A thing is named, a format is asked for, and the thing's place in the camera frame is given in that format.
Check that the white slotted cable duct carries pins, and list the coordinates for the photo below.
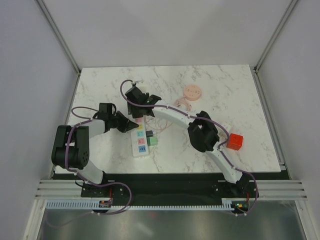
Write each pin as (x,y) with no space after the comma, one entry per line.
(147,203)

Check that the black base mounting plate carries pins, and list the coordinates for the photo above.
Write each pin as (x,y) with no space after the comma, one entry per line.
(172,185)

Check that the grey small charger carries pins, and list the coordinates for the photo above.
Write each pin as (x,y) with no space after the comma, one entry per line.
(149,133)

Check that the white cube adapter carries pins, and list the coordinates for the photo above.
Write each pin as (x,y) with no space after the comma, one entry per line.
(227,126)

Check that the white power strip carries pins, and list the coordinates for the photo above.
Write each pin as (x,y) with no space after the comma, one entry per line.
(138,136)

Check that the green cube adapter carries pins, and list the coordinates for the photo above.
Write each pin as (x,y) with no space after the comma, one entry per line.
(152,141)

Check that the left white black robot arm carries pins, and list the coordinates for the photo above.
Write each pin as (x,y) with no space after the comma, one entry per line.
(71,147)

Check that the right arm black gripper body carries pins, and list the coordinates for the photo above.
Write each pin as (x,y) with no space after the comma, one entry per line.
(133,109)

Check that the red cube adapter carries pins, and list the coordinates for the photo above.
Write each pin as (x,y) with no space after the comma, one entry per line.
(235,142)

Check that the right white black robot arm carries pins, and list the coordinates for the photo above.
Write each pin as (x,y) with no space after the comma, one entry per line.
(202,130)

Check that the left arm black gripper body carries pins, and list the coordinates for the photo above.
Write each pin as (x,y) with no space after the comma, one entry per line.
(113,121)

